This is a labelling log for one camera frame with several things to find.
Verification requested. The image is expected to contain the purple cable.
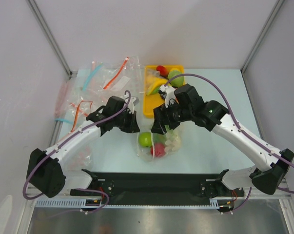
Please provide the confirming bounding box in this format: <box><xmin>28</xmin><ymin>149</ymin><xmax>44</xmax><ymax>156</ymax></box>
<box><xmin>22</xmin><ymin>90</ymin><xmax>132</xmax><ymax>216</ymax></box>
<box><xmin>165</xmin><ymin>73</ymin><xmax>294</xmax><ymax>215</ymax></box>

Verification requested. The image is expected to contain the green cabbage toy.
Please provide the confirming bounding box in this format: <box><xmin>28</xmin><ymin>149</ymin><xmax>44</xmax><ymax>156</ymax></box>
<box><xmin>168</xmin><ymin>69</ymin><xmax>184</xmax><ymax>88</ymax></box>

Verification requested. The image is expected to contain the green lime toy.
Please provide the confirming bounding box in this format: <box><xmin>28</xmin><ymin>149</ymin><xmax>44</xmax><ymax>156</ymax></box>
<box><xmin>138</xmin><ymin>132</ymin><xmax>152</xmax><ymax>148</ymax></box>

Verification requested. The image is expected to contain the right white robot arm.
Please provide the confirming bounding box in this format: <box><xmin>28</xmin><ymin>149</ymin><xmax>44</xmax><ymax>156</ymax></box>
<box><xmin>151</xmin><ymin>84</ymin><xmax>294</xmax><ymax>195</ymax></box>

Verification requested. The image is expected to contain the red pomegranate toy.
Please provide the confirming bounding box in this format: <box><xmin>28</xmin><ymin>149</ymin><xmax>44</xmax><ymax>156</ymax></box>
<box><xmin>150</xmin><ymin>143</ymin><xmax>166</xmax><ymax>158</ymax></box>

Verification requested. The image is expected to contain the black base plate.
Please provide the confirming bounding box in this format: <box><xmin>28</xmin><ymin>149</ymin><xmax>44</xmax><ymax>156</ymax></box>
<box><xmin>70</xmin><ymin>171</ymin><xmax>244</xmax><ymax>201</ymax></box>

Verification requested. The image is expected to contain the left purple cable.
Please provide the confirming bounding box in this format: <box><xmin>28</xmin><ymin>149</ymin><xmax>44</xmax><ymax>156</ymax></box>
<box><xmin>22</xmin><ymin>90</ymin><xmax>132</xmax><ymax>216</ymax></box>

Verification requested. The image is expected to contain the aluminium front rail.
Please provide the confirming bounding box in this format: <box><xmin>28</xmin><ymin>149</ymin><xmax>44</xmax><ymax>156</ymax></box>
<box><xmin>25</xmin><ymin>180</ymin><xmax>291</xmax><ymax>199</ymax></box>

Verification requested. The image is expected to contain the yellow plastic tray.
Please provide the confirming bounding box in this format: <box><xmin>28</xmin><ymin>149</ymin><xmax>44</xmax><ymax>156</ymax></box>
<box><xmin>142</xmin><ymin>65</ymin><xmax>184</xmax><ymax>118</ymax></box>

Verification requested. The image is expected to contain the red strawberry toy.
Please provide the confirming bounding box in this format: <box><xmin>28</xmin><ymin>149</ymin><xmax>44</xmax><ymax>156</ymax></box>
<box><xmin>156</xmin><ymin>65</ymin><xmax>169</xmax><ymax>77</ymax></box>

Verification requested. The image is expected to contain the pink dotted bag front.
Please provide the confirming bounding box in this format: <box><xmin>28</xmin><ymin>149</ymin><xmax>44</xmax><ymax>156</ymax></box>
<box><xmin>66</xmin><ymin>146</ymin><xmax>92</xmax><ymax>171</ymax></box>

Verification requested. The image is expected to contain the orange zipper clear bag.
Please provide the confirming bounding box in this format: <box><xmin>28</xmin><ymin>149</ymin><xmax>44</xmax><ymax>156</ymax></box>
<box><xmin>68</xmin><ymin>57</ymin><xmax>143</xmax><ymax>132</ymax></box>

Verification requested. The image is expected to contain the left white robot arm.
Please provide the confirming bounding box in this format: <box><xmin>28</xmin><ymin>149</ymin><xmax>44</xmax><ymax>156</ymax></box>
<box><xmin>26</xmin><ymin>95</ymin><xmax>140</xmax><ymax>198</ymax></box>

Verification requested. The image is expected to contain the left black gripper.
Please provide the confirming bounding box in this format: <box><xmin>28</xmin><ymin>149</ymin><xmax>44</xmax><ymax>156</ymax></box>
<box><xmin>113</xmin><ymin>109</ymin><xmax>140</xmax><ymax>134</ymax></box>

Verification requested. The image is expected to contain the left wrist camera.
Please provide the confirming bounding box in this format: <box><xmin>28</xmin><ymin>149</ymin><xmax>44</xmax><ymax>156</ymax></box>
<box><xmin>125</xmin><ymin>97</ymin><xmax>139</xmax><ymax>109</ymax></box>

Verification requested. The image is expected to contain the blue zipper clear bag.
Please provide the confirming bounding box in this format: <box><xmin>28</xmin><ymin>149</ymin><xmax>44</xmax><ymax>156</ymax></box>
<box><xmin>80</xmin><ymin>61</ymin><xmax>103</xmax><ymax>92</ymax></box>

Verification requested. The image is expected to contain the yellow banana toy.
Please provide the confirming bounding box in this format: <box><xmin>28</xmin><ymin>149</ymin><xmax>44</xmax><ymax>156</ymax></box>
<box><xmin>146</xmin><ymin>78</ymin><xmax>168</xmax><ymax>96</ymax></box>

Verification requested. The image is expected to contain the right aluminium frame post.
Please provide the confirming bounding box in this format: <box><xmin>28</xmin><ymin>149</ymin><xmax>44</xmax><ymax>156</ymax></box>
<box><xmin>240</xmin><ymin>0</ymin><xmax>286</xmax><ymax>75</ymax></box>

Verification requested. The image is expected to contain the aluminium frame post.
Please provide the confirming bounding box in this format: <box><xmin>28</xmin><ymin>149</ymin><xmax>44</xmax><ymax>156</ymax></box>
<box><xmin>26</xmin><ymin>0</ymin><xmax>73</xmax><ymax>79</ymax></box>
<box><xmin>240</xmin><ymin>0</ymin><xmax>286</xmax><ymax>75</ymax></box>

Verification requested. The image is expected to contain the green lettuce toy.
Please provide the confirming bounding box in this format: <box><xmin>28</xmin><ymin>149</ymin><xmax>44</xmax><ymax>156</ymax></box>
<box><xmin>153</xmin><ymin>134</ymin><xmax>167</xmax><ymax>144</ymax></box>

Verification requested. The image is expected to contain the white dotted zip bag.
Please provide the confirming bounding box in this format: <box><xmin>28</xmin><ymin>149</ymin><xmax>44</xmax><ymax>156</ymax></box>
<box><xmin>136</xmin><ymin>123</ymin><xmax>183</xmax><ymax>162</ymax></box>

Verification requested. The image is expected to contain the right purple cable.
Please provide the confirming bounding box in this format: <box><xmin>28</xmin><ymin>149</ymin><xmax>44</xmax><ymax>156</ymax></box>
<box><xmin>165</xmin><ymin>73</ymin><xmax>294</xmax><ymax>215</ymax></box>

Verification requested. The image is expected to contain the white cable duct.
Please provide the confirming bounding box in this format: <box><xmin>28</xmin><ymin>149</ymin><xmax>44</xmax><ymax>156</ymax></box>
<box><xmin>35</xmin><ymin>198</ymin><xmax>233</xmax><ymax>209</ymax></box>

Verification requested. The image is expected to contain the left aluminium frame post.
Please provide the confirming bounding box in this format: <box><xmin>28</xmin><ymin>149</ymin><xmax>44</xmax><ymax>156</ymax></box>
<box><xmin>26</xmin><ymin>0</ymin><xmax>73</xmax><ymax>79</ymax></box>

